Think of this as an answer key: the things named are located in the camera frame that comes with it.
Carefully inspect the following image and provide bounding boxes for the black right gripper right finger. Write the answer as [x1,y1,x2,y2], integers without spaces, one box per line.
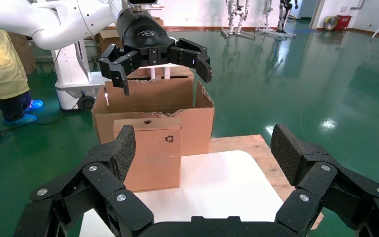
[270,124,379,237]

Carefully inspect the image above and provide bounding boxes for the white humanoid robot on stand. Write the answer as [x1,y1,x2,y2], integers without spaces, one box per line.
[221,0,256,40]

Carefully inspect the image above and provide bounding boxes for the black floor cable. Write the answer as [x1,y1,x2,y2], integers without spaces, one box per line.
[0,101,80,135]

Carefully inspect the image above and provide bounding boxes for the small brown cardboard box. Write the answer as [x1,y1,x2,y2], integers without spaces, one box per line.
[113,117,182,193]

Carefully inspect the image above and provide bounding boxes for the yellow round fan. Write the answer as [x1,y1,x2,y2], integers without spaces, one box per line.
[323,15,338,32]

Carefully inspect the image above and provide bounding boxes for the black humanoid robot on stand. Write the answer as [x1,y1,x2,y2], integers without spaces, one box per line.
[275,0,298,39]

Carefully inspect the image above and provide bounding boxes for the red bin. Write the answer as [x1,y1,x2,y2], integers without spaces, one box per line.
[335,14,353,32]

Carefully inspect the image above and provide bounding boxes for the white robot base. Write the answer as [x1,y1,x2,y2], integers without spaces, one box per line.
[52,39,110,111]

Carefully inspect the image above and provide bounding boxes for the person in yellow gown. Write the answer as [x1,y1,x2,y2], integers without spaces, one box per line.
[0,25,44,126]

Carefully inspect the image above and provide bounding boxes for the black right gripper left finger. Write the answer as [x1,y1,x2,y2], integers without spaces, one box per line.
[13,125,155,237]

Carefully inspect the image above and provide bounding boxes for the plywood board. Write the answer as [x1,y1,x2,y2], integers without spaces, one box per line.
[208,134,324,230]

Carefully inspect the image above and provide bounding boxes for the gray metal robot stand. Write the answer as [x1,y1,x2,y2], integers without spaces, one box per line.
[256,0,275,34]

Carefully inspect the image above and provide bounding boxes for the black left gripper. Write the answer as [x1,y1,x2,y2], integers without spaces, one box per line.
[98,8,212,96]

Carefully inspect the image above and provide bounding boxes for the large open cardboard box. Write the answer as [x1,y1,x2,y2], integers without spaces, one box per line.
[91,69,216,157]

